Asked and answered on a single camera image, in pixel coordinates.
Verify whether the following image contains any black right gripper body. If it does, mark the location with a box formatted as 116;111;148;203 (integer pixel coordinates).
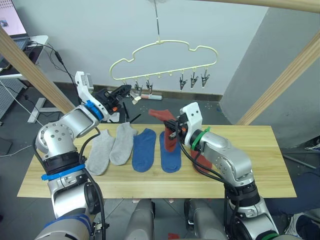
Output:
173;112;189;146

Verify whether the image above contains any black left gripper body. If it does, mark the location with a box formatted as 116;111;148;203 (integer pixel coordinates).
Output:
94;87;124;114

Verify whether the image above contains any red sock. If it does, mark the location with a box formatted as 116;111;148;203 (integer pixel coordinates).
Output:
189;148;214;175
148;108;181;153

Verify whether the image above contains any cream plastic clip hanger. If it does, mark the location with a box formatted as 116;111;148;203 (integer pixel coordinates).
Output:
109;0;219;82

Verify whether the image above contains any blue sock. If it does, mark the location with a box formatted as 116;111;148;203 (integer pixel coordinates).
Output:
131;127;158;173
159;131;182;174

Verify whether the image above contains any red and white tube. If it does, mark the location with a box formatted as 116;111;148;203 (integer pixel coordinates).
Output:
140;93;163;101

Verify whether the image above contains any grey sock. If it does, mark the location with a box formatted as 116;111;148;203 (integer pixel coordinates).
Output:
109;121;139;166
85;129;116;176

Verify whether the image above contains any white desk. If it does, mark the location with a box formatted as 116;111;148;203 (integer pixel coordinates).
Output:
0;34;64;124

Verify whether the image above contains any grey perforated panel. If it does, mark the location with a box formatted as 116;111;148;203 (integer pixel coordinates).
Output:
0;77;29;121

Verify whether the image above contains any dark laptop keyboard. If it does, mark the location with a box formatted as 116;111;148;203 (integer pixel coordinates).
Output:
9;33;31;51

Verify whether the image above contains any grey metal rod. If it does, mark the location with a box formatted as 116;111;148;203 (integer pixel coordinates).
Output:
281;153;318;170

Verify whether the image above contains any computer monitor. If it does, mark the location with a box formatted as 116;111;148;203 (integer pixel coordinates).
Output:
0;0;28;36

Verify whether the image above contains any white and dark sneaker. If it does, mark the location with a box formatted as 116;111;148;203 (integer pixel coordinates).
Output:
284;209;320;238

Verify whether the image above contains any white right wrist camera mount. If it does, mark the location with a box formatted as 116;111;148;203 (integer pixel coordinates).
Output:
178;101;203;149

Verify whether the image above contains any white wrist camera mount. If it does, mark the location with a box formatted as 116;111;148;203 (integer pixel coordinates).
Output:
178;101;203;149
74;71;113;121

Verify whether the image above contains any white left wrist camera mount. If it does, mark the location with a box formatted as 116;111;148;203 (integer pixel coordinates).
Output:
74;71;113;121

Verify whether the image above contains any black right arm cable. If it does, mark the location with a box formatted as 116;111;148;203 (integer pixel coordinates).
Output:
178;142;241;240

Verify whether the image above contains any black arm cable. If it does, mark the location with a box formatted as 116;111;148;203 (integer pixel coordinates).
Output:
77;126;108;240
178;142;241;240

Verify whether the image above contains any black power cable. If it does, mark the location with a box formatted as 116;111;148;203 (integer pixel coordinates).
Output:
27;41;85;107

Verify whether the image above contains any wooden frame beam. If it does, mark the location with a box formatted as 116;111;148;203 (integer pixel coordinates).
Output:
0;26;76;115
235;30;320;126
197;0;320;15

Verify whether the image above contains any white floor cable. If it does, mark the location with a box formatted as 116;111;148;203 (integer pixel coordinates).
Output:
0;83;45;158

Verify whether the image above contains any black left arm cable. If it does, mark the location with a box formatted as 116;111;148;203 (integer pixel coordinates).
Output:
77;126;108;240

